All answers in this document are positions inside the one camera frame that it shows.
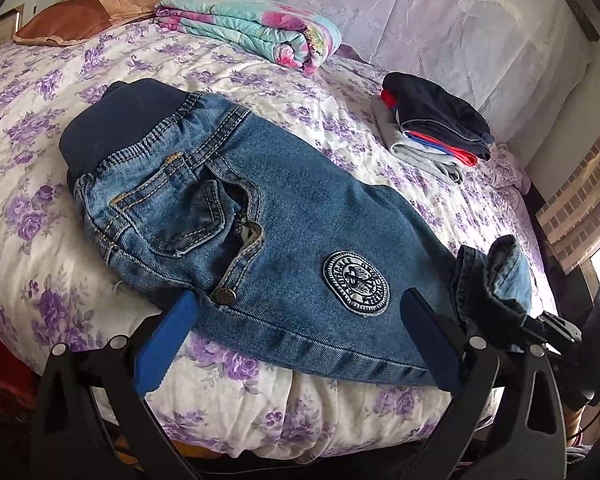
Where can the folded dark navy pants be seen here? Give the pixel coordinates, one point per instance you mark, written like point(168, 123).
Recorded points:
point(440, 110)

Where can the folded grey pants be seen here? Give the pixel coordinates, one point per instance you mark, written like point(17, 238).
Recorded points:
point(420, 157)

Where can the red cloth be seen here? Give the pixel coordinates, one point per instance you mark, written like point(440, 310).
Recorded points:
point(2, 365)

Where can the folded red and blue garment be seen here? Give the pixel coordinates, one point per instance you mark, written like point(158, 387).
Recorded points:
point(445, 149)

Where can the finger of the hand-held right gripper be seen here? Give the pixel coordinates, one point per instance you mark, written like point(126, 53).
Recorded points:
point(555, 329)

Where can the blue denim jeans pants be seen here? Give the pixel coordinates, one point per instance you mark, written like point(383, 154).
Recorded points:
point(280, 240)

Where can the white lace headboard cover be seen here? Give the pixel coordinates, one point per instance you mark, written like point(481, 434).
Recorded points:
point(430, 20)

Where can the beige brick patterned curtain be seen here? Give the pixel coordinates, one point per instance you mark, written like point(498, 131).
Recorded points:
point(580, 200)

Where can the folded floral blanket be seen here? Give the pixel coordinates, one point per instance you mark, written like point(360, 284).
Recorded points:
point(260, 25)

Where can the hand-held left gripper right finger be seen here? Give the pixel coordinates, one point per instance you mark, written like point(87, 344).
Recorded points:
point(430, 342)

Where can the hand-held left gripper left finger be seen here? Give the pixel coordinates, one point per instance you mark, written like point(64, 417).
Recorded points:
point(162, 345)

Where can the brown satin pillow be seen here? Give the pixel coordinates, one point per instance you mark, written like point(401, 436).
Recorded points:
point(85, 15)

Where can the bed with purple floral bedspread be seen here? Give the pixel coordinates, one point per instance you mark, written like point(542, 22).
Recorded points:
point(80, 135)

